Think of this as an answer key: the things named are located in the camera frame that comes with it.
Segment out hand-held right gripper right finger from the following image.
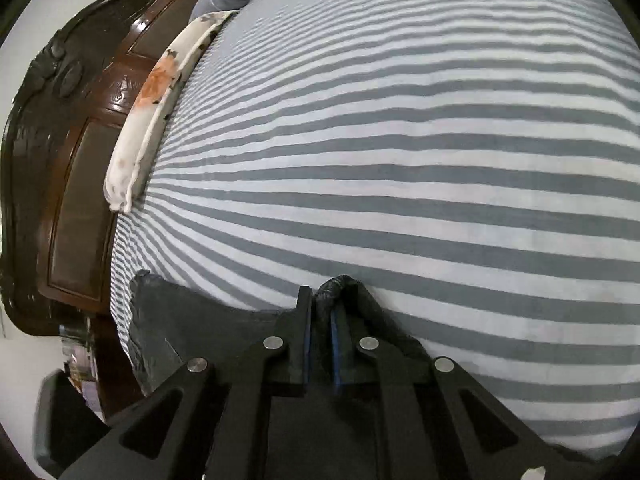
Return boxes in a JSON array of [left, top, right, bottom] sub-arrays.
[[327, 305, 593, 480]]

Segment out dark denim pants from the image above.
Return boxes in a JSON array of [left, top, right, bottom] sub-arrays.
[[127, 270, 436, 480]]

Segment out floral pillow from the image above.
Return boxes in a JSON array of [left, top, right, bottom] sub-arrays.
[[103, 10, 239, 214]]

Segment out bedside clutter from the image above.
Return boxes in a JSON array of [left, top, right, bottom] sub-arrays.
[[59, 317, 109, 422]]

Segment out carved wooden headboard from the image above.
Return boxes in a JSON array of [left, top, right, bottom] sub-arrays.
[[0, 0, 222, 337]]

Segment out bed with striped sheet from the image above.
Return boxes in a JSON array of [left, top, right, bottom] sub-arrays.
[[107, 0, 640, 467]]

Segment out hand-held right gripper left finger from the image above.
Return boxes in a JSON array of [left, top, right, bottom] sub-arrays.
[[60, 286, 314, 480]]

